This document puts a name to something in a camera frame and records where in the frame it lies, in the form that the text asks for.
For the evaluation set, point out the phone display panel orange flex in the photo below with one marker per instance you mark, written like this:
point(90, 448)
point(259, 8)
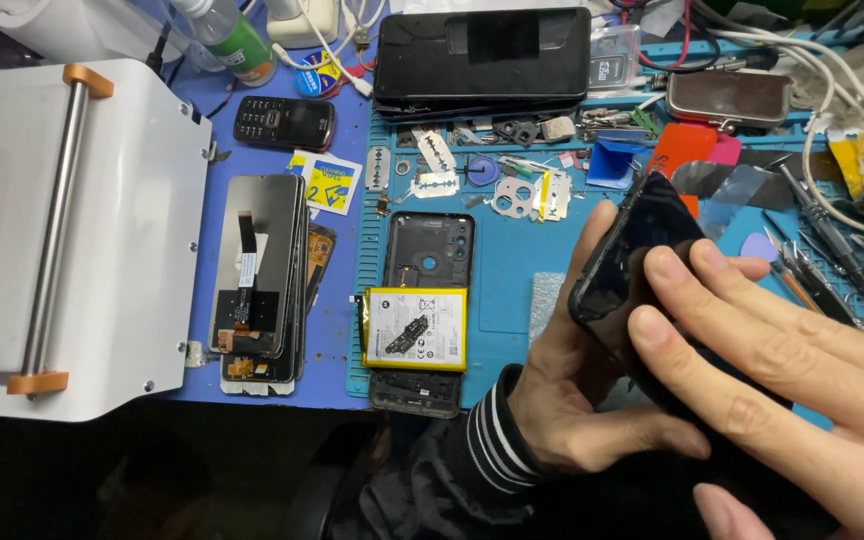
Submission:
point(319, 259)

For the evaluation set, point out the white phone battery yellow edge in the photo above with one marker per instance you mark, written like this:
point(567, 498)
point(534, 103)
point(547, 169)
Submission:
point(432, 307)

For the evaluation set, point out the blue silicone repair mat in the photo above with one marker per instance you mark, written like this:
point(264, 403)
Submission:
point(507, 255)

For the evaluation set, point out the blue folded plastic piece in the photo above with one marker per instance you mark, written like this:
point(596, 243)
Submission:
point(612, 163)

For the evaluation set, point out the black precision screwdriver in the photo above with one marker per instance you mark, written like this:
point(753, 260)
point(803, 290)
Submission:
point(826, 225)

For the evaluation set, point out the clear bottle green label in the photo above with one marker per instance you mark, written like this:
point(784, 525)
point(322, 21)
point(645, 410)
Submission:
point(233, 41)

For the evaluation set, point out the person's right hand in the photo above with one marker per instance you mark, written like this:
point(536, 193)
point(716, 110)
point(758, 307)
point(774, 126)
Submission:
point(837, 405)

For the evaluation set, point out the phone display panel white tape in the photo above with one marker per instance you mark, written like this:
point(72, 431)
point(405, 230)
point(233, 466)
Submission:
point(259, 369)

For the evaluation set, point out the pink plastic card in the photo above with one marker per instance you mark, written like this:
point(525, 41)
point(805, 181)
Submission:
point(726, 150)

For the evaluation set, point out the metal tin case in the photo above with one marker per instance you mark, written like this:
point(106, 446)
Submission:
point(728, 96)

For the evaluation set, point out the blue yellow solder wick spool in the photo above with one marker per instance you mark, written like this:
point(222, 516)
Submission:
point(319, 75)

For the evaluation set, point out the grey plastic film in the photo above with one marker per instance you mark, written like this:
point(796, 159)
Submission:
point(691, 178)

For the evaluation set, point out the black smartphone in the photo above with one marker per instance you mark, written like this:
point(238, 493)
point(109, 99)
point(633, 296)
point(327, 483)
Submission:
point(627, 255)

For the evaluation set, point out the black camera module part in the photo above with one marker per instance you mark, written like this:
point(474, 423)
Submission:
point(518, 131)

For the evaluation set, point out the black phone back frame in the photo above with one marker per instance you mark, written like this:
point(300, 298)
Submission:
point(428, 247)

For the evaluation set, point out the white power adapter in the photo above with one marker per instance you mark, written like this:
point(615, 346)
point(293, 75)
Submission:
point(301, 22)

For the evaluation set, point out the yellow blue wipes packet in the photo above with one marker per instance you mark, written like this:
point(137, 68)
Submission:
point(333, 186)
point(297, 160)

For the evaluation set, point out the stack of black phone screens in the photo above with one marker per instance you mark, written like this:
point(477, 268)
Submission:
point(481, 64)

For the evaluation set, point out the grey small phone part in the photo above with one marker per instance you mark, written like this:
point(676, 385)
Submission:
point(557, 129)

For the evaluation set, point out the small black charging board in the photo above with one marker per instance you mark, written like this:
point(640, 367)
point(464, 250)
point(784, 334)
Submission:
point(406, 336)

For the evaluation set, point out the purple plastic pick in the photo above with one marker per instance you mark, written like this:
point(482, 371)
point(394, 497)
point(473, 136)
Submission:
point(758, 247)

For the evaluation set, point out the clear memory card case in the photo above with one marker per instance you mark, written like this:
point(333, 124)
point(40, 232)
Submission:
point(613, 60)

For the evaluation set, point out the black keypad phone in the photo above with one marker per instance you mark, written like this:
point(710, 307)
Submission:
point(282, 122)

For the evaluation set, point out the steel razor blade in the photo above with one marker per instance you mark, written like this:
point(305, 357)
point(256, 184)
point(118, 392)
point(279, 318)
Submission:
point(436, 151)
point(556, 196)
point(436, 184)
point(378, 169)

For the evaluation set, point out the clear film strip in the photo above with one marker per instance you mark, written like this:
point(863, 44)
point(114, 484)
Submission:
point(732, 195)

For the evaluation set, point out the steel tweezers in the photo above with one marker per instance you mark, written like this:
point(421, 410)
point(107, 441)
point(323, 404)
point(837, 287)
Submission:
point(826, 289)

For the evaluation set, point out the grey cloth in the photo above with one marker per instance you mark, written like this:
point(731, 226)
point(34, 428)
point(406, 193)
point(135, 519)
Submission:
point(859, 82)

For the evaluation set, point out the phone display panel black flex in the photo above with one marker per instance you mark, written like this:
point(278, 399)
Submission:
point(256, 255)

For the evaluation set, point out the person's left hand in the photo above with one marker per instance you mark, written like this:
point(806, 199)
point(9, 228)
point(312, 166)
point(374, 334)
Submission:
point(552, 382)

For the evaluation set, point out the blue round suction cup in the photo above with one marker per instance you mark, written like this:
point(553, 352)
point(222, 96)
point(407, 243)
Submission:
point(483, 171)

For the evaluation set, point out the white plastic container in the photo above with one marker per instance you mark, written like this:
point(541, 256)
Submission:
point(79, 26)

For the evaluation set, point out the clear bubble film piece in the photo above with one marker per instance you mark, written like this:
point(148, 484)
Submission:
point(546, 304)

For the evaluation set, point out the white laminating machine steel roller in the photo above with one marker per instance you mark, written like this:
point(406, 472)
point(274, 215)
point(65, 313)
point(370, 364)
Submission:
point(124, 225)

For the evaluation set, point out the silver camera lens bezel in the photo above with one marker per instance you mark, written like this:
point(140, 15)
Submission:
point(514, 199)

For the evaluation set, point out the orange plastic card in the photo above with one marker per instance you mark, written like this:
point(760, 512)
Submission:
point(679, 150)

